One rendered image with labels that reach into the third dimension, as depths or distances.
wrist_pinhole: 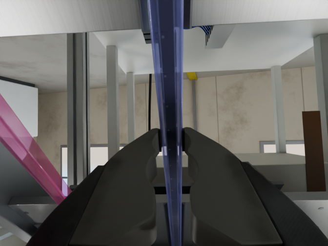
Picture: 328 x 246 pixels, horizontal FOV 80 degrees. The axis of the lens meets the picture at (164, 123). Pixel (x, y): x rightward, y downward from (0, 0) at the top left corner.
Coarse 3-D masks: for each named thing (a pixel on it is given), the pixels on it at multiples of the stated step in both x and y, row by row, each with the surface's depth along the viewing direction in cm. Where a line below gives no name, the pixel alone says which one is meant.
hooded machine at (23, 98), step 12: (0, 84) 278; (12, 84) 293; (24, 84) 314; (12, 96) 292; (24, 96) 310; (36, 96) 329; (12, 108) 292; (24, 108) 309; (36, 108) 327; (24, 120) 308; (36, 120) 326; (36, 132) 325
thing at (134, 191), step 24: (144, 144) 11; (120, 168) 9; (144, 168) 9; (96, 192) 8; (120, 192) 8; (144, 192) 8; (96, 216) 7; (120, 216) 7; (144, 216) 7; (72, 240) 6; (96, 240) 6; (120, 240) 6; (144, 240) 7
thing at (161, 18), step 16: (160, 0) 7; (176, 0) 7; (160, 16) 8; (176, 16) 8; (160, 32) 8; (176, 32) 8; (160, 48) 9; (176, 48) 9; (160, 64) 9; (176, 64) 9; (160, 80) 10; (176, 80) 10; (160, 96) 10; (176, 96) 10; (160, 112) 11; (176, 112) 11; (160, 128) 12; (176, 128) 12; (176, 144) 13; (176, 160) 14; (176, 176) 16; (176, 192) 17; (176, 208) 20; (176, 224) 22; (176, 240) 26
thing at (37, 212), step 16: (160, 192) 29; (288, 192) 22; (304, 192) 22; (320, 192) 22; (16, 208) 23; (32, 208) 23; (48, 208) 23; (160, 208) 23; (304, 208) 22; (320, 208) 22; (32, 224) 26; (160, 224) 26; (320, 224) 25; (160, 240) 30; (192, 240) 30
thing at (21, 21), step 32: (0, 0) 9; (32, 0) 9; (64, 0) 9; (96, 0) 9; (128, 0) 9; (192, 0) 8; (224, 0) 9; (256, 0) 9; (288, 0) 9; (320, 0) 9; (0, 32) 10; (32, 32) 10; (64, 32) 10
